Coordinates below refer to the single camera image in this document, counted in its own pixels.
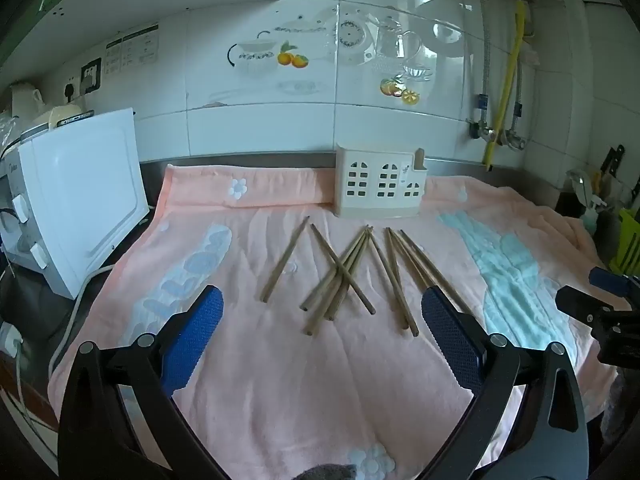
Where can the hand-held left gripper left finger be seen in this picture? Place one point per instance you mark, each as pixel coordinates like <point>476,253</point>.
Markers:
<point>195,340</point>

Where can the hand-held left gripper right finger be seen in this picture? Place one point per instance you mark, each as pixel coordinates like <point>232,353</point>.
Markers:
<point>450,335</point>

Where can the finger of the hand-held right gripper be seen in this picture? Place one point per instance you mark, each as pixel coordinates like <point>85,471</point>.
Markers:
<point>580,302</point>
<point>607,281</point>

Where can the pile of wooden chopsticks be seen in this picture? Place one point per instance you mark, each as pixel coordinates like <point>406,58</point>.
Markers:
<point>345,266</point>

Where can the cream utensil holder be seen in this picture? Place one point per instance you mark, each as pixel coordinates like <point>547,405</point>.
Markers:
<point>370,160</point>

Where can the person's right forearm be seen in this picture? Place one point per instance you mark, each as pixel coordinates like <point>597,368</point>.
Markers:
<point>622,410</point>

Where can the green plastic rack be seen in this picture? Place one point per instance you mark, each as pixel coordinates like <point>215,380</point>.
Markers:
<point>627,240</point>

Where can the pink flower-print towel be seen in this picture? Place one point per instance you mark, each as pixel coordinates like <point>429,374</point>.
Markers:
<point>280,385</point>

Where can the chrome faucet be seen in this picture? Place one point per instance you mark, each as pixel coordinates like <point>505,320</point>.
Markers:
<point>582,185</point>

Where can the metal pipe valve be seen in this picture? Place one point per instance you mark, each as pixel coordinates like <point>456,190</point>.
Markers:
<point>514,139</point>
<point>482,131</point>

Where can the white countertop appliance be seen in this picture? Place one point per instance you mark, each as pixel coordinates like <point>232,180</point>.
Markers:
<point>85,200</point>

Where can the grey fuzzy cloth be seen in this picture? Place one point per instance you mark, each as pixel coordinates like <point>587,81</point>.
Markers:
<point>327,473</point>

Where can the blue valve tag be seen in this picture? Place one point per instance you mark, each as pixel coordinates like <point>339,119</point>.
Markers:
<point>518,110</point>
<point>483,102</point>

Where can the dark-edged phone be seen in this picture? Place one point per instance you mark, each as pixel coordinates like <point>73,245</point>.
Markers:
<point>75,117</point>

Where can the clear plastic bag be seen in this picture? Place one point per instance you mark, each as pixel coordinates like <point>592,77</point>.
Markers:
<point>7,132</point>

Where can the cream kettle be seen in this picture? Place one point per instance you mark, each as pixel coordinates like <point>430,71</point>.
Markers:
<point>25,105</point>

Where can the white wall socket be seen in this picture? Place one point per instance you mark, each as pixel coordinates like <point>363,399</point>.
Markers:
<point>71,90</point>

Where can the black wall socket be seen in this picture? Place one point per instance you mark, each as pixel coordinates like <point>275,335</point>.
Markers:
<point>91,75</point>

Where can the white printed wall sticker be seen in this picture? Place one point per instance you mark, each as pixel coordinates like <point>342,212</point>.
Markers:
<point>132,47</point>

